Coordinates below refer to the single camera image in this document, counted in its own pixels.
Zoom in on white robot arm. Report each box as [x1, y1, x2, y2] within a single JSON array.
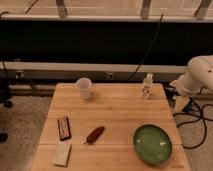
[[176, 55, 213, 97]]

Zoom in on clear plastic bottle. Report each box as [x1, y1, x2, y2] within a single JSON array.
[[142, 73, 153, 98]]

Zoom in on white plastic cup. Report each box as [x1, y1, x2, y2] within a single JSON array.
[[76, 78, 92, 99]]

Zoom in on red chili pepper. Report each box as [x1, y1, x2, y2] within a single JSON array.
[[86, 126, 105, 144]]

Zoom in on dark red rectangular box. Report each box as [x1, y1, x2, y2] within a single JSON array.
[[57, 117, 71, 141]]

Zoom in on green oval plate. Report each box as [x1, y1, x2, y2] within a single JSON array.
[[133, 124, 172, 165]]

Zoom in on white rectangular sponge block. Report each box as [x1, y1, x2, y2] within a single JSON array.
[[53, 142, 71, 166]]

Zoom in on blue floor device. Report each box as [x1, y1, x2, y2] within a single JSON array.
[[173, 96, 190, 113]]

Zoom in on black hanging cable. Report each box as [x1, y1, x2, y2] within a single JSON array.
[[127, 12, 165, 82]]

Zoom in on black floor cables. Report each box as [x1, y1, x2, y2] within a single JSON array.
[[166, 84, 213, 150]]

